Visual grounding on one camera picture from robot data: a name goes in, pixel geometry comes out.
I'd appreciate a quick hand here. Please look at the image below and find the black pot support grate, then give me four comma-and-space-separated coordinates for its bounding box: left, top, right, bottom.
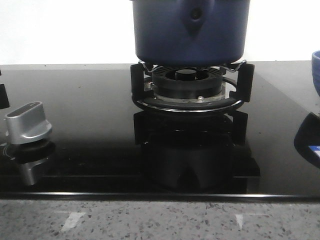
130, 60, 255, 114

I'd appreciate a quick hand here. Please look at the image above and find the blue ribbed bowl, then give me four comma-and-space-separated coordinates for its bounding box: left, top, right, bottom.
311, 50, 320, 96

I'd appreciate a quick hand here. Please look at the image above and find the black gas burner head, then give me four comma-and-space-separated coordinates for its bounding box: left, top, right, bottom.
144, 66, 223, 104

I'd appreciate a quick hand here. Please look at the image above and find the blue label sticker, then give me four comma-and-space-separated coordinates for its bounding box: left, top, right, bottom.
308, 145, 320, 158

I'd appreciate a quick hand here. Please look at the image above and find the blue cooking pot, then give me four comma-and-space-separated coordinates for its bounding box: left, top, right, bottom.
132, 0, 250, 67

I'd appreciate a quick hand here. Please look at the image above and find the silver stove control knob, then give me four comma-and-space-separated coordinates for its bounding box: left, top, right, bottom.
5, 101, 52, 145

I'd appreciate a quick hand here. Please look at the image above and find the black left burner grate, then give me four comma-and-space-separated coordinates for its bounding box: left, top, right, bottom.
0, 83, 10, 110

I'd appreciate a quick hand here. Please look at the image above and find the black glass cooktop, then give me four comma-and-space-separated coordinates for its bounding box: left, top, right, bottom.
0, 64, 320, 202

